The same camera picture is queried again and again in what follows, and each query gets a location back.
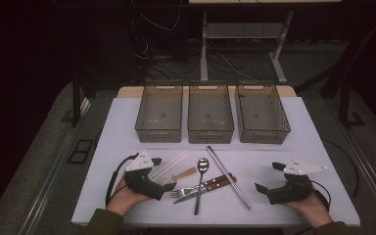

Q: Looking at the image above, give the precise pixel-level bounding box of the hanging white cable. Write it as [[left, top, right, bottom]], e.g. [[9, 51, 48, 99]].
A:
[[139, 12, 181, 32]]

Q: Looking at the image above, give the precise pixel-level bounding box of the black metal stand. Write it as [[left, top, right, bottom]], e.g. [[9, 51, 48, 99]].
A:
[[70, 65, 96, 128], [295, 13, 376, 129]]

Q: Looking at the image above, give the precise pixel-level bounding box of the knife with wooden handle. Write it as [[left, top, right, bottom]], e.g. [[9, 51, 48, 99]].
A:
[[172, 176, 238, 205]]

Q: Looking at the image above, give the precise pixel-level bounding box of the metal spoon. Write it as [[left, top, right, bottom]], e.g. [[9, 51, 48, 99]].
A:
[[194, 158, 211, 216]]

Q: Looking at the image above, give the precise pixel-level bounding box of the long thin black cable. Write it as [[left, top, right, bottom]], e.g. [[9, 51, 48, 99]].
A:
[[321, 138, 360, 200]]

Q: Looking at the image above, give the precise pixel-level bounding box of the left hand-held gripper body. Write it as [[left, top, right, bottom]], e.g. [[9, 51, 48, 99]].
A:
[[123, 150, 165, 201]]

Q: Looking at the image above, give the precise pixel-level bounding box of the long silver dotted metal stick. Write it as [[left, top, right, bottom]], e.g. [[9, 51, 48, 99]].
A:
[[206, 145, 253, 211]]

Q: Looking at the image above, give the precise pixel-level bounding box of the black floor frame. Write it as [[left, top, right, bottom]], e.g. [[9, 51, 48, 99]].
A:
[[67, 139, 95, 165]]

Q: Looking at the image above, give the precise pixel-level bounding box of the person's right hand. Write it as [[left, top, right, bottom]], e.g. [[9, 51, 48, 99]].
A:
[[282, 190, 334, 228]]

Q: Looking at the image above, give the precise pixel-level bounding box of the tangle of floor cables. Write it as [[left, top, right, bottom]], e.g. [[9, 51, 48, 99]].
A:
[[136, 38, 275, 82]]

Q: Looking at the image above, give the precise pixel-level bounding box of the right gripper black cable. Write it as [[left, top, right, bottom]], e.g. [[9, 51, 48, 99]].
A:
[[307, 180, 333, 212]]

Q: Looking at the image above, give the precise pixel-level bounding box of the aluminium floor rail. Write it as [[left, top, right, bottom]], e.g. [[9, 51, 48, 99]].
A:
[[19, 97, 92, 235], [341, 125, 376, 223]]

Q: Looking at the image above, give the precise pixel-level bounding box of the person's left hand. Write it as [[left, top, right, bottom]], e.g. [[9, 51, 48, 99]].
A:
[[107, 177, 151, 216]]

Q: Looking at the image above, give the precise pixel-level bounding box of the clear grey plastic bin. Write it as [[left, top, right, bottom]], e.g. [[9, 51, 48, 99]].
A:
[[234, 80, 292, 145], [187, 80, 235, 145], [134, 80, 184, 144]]

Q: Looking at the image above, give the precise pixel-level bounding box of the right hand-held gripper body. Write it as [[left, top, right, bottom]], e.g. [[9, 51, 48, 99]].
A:
[[266, 159, 328, 206]]

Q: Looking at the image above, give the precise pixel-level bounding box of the white metal desk frame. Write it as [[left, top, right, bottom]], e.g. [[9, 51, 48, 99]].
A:
[[189, 0, 342, 84]]

